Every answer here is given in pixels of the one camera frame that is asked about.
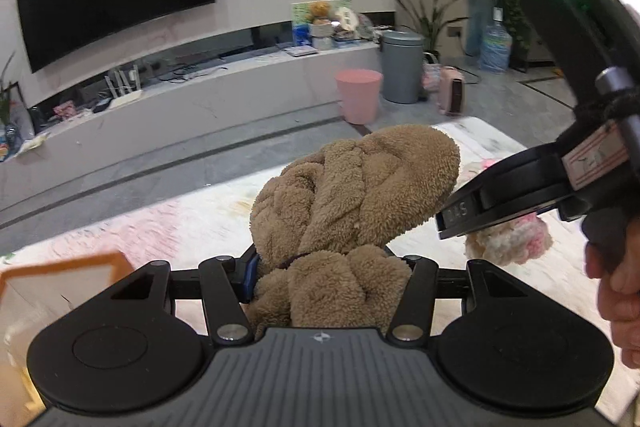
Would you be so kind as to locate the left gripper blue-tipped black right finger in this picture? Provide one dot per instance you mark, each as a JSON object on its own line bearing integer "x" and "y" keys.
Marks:
{"x": 412, "y": 321}

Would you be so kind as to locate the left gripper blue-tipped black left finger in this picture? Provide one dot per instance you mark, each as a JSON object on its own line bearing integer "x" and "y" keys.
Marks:
{"x": 227, "y": 283}

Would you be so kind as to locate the brown fluffy towel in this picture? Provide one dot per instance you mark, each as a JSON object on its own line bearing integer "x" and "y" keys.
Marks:
{"x": 321, "y": 226}

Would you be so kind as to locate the person's right hand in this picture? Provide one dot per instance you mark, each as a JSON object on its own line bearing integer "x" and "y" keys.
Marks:
{"x": 618, "y": 294}

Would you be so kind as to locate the blue water jug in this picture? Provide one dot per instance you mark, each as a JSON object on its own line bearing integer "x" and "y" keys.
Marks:
{"x": 495, "y": 49}

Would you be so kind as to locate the pink white fluffy cloth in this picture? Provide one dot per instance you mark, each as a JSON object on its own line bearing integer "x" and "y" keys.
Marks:
{"x": 513, "y": 242}

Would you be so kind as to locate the green potted floor plant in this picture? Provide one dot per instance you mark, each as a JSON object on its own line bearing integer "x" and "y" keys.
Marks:
{"x": 429, "y": 23}

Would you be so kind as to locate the small pink heater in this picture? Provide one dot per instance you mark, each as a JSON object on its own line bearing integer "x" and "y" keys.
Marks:
{"x": 451, "y": 91}

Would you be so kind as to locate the grey lidded trash can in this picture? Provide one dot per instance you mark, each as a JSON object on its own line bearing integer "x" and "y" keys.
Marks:
{"x": 402, "y": 66}

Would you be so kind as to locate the orange cardboard storage box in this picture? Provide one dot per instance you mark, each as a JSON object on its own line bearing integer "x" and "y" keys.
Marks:
{"x": 32, "y": 297}

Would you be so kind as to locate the white wifi router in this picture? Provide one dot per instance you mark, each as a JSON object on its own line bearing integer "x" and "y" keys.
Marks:
{"x": 125, "y": 87}

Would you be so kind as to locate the white marble TV console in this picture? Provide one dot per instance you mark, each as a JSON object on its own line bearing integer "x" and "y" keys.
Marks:
{"x": 237, "y": 93}

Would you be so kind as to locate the pink round waste bin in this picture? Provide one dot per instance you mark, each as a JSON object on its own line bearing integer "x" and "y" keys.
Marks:
{"x": 359, "y": 90}

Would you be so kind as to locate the teddy bear on console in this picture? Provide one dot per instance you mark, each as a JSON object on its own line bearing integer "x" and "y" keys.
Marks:
{"x": 319, "y": 12}

